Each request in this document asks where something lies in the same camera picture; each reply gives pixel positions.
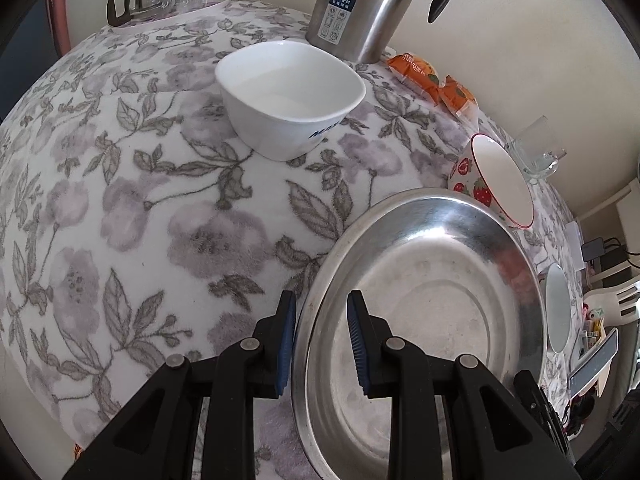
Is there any large stainless steel basin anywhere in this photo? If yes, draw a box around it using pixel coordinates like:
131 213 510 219
292 188 547 479

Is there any orange snack packet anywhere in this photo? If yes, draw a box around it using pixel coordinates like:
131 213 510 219
386 53 440 105
438 75 480 128

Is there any strawberry pattern bowl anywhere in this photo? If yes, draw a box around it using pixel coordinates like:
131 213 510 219
448 133 535 230

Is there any white square bowl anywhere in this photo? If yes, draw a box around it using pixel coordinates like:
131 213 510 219
215 40 366 162

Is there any smartphone on stand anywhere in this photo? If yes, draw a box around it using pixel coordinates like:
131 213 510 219
568 327 620 400

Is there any pale blue round bowl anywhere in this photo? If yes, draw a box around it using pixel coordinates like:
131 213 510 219
539 263 572 354

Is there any stainless steel thermos jug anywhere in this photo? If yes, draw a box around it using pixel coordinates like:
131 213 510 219
304 0 462 65

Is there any white shelf unit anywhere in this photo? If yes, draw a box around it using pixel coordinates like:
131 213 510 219
576 178 639 327

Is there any black power adapter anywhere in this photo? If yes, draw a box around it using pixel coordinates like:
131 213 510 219
580 237 605 262

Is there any clear glass mug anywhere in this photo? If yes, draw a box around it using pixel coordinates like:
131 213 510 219
506 116 567 182

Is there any floral fleece tablecloth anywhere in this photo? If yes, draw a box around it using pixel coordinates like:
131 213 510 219
1 0 471 446

